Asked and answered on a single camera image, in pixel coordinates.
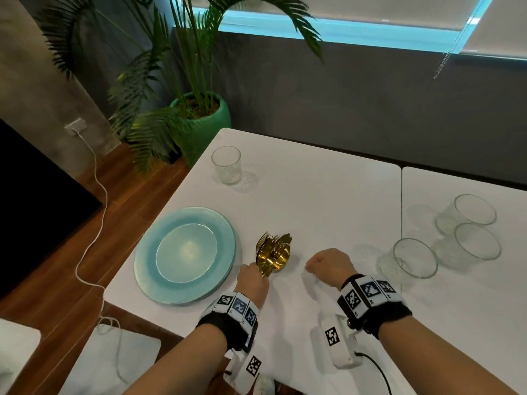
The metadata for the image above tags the person's left hand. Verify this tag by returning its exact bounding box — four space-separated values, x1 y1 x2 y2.
234 262 271 313

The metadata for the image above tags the person's right hand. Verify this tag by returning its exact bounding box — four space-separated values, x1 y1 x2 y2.
304 249 358 291

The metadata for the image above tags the light blue plate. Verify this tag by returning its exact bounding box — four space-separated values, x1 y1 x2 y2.
133 206 237 306

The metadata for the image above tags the person's left forearm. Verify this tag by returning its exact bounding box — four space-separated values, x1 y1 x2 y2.
123 323 228 395

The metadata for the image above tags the black left marker wristband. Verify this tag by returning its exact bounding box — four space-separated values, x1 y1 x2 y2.
197 291 260 352

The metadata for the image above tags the black marker wristband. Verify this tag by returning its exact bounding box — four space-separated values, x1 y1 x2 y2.
337 274 413 340
197 291 260 352

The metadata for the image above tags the black right marker wristband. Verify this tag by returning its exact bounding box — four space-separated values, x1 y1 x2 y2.
337 274 413 340

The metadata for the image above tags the white sneaker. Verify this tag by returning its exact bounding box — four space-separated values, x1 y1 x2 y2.
253 376 277 395

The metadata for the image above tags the white square stool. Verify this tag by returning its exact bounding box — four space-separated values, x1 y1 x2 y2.
57 324 162 395
0 318 42 395

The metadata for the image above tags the green plant pot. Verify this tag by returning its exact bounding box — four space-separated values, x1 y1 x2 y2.
169 92 233 168

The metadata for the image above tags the black cabinet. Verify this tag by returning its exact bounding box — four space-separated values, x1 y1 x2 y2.
0 118 104 300

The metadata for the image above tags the cyan lit window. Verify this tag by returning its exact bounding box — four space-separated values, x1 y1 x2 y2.
177 0 527 60

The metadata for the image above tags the white roller blind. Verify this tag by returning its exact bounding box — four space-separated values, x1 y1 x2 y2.
191 0 485 31
459 0 527 58

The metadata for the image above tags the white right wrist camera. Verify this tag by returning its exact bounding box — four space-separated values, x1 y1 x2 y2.
321 314 359 370

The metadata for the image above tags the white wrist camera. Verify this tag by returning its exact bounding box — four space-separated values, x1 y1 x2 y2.
321 314 359 370
223 349 263 395

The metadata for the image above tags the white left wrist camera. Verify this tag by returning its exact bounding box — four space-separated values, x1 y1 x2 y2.
223 349 263 395

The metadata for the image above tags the black right camera cable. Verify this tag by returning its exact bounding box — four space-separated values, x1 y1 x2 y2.
356 351 394 395

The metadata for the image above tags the white power cable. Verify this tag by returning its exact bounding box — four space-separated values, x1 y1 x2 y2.
70 129 128 385

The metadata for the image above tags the blind bead chain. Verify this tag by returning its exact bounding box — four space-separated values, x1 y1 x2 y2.
433 51 452 80

